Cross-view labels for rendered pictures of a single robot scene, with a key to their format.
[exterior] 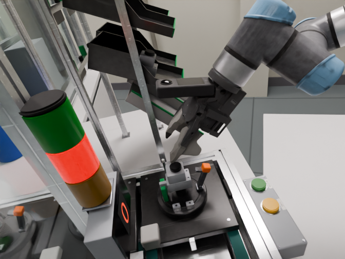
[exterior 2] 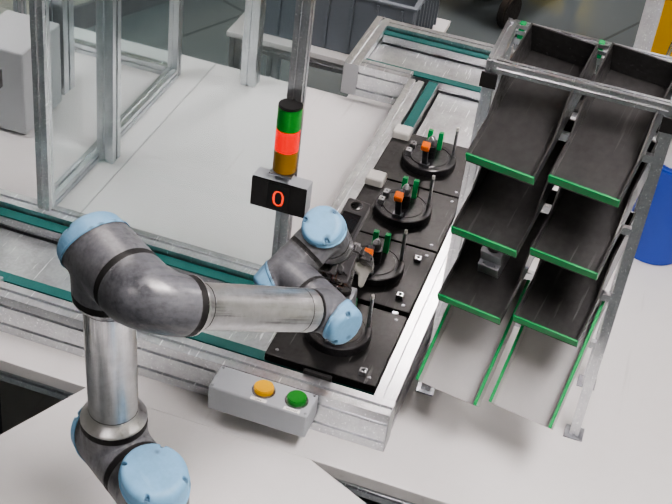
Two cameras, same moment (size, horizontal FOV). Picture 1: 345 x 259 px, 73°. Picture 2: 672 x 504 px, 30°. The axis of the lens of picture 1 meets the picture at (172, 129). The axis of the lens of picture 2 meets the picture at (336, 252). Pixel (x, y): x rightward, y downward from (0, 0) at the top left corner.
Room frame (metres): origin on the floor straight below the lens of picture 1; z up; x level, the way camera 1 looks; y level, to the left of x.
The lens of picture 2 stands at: (0.90, -1.95, 2.69)
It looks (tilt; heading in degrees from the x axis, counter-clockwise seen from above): 37 degrees down; 104
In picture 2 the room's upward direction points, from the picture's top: 8 degrees clockwise
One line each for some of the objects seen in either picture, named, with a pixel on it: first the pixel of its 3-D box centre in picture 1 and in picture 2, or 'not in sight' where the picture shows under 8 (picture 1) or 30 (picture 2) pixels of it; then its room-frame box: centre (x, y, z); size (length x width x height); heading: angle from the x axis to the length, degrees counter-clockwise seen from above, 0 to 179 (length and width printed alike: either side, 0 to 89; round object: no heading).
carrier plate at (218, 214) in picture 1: (183, 198); (337, 337); (0.43, 0.01, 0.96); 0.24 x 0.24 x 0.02; 1
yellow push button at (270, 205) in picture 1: (270, 206); (263, 389); (0.35, -0.20, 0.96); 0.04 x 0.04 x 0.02
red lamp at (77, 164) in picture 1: (73, 155); (287, 138); (0.24, 0.13, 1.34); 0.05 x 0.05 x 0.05
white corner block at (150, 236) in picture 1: (150, 237); not in sight; (0.33, 0.11, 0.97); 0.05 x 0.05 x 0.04; 1
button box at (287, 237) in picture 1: (269, 213); (262, 400); (0.35, -0.20, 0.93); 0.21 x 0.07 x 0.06; 1
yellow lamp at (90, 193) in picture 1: (88, 182); (285, 158); (0.24, 0.13, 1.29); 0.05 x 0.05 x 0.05
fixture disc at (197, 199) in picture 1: (181, 194); (338, 330); (0.43, 0.01, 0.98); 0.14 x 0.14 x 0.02
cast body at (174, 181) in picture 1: (173, 176); (344, 298); (0.43, 0.02, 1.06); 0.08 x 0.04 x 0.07; 91
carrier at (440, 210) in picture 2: not in sight; (404, 197); (0.42, 0.51, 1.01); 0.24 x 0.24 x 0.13; 1
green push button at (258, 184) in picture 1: (258, 185); (296, 399); (0.42, -0.20, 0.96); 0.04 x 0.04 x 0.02
